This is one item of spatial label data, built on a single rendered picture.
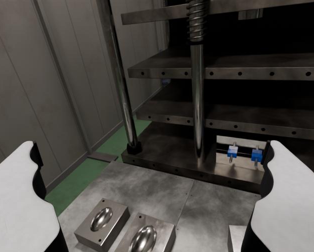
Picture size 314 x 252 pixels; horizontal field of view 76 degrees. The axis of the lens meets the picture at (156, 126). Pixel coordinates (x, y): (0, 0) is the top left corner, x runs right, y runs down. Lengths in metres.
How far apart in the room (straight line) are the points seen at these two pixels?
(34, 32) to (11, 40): 0.23
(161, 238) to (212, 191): 0.34
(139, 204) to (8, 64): 1.65
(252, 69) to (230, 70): 0.08
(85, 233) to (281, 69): 0.94
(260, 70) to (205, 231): 0.65
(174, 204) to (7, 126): 1.64
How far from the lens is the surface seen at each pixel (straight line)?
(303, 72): 0.93
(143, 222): 0.81
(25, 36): 2.27
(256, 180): 1.09
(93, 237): 0.85
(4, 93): 2.12
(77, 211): 1.04
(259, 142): 1.04
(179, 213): 0.91
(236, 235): 0.73
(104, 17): 1.03
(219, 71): 0.93
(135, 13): 1.06
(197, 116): 0.97
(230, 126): 1.02
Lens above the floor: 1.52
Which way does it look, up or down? 29 degrees down
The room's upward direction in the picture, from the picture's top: 8 degrees counter-clockwise
